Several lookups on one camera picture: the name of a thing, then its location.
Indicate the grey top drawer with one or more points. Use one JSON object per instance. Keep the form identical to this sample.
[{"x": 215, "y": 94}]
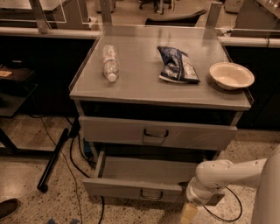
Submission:
[{"x": 152, "y": 133}]

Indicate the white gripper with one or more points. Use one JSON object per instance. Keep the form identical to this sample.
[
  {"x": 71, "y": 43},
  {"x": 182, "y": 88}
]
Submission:
[{"x": 193, "y": 197}]

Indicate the grey drawer cabinet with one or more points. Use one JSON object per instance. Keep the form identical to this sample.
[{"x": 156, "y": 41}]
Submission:
[{"x": 139, "y": 93}]

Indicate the blue chip bag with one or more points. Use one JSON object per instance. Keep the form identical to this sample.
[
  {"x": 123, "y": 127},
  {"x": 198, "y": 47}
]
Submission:
[{"x": 177, "y": 66}]

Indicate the clear plastic water bottle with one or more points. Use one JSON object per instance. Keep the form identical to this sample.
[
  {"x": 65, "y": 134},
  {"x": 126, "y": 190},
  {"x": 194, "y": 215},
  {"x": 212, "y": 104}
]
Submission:
[{"x": 110, "y": 63}]

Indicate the black table leg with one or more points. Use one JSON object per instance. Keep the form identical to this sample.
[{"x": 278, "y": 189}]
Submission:
[{"x": 42, "y": 184}]

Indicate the white bowl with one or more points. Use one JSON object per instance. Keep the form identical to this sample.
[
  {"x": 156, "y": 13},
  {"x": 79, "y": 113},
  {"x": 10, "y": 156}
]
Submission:
[{"x": 231, "y": 76}]

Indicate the black office chair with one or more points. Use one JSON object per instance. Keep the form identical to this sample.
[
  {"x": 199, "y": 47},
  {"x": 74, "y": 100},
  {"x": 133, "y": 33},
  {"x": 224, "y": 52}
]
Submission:
[{"x": 188, "y": 20}]

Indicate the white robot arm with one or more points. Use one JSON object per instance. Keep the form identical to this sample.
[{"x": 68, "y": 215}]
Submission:
[{"x": 211, "y": 177}]

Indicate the black side table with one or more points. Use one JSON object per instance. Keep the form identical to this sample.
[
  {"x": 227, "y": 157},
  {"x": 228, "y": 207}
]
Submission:
[{"x": 15, "y": 87}]

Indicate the dark shoe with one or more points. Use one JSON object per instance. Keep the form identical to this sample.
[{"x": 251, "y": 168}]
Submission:
[{"x": 9, "y": 207}]

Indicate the grey drawer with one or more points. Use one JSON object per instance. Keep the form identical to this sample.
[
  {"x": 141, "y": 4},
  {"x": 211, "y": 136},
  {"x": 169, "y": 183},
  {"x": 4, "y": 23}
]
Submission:
[
  {"x": 140, "y": 178},
  {"x": 152, "y": 133}
]

